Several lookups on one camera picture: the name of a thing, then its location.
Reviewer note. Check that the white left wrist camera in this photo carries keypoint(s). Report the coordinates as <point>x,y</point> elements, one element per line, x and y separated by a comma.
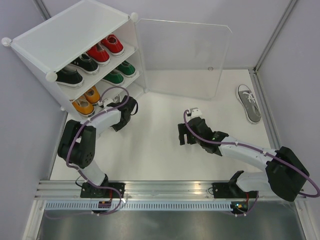
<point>105,102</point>

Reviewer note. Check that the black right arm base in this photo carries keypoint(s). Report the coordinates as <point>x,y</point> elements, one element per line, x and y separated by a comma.
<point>224,190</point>

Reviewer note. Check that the green sneaker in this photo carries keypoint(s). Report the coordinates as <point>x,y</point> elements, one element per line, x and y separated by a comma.
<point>127,69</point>
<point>114,78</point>

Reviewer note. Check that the red sneaker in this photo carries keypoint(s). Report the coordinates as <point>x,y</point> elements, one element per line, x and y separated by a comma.
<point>112,43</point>
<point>99,55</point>

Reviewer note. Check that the aluminium corner frame post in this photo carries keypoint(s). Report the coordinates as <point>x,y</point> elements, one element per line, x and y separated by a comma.
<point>261,74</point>

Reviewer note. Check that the aluminium mounting rail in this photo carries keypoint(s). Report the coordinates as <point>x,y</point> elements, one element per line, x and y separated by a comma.
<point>134,190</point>

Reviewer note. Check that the grey sneaker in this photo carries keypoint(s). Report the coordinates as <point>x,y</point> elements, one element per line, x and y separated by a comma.
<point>250,105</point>
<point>117,99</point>

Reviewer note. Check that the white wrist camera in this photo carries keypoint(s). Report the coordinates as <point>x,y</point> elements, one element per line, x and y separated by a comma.
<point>193,113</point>
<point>105,102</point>

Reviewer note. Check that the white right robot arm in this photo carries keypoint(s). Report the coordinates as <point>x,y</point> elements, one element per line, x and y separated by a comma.
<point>280,171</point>

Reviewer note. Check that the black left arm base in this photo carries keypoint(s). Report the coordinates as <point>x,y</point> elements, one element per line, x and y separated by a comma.
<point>90,192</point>

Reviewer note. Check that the white plastic shoe cabinet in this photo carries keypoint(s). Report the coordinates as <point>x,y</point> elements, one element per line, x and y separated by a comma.
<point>52,45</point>

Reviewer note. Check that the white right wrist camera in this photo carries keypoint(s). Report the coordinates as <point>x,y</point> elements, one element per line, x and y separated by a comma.
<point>193,113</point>

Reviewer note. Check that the orange sneaker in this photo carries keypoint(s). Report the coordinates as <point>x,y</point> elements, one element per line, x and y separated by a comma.
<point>92,95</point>
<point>84,107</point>

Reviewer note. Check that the black sneaker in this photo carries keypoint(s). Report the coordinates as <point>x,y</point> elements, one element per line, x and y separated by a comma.
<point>86,64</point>
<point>69,78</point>

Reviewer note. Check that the white slotted cable duct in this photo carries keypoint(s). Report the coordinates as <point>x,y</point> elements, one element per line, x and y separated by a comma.
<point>131,205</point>

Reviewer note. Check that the clear acrylic cabinet door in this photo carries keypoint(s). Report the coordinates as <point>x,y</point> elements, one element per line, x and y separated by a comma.
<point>183,58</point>

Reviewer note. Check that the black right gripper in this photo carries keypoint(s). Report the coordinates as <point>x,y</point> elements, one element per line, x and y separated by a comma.
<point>183,129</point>

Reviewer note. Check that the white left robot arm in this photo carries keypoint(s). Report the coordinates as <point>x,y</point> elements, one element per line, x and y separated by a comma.
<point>78,142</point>

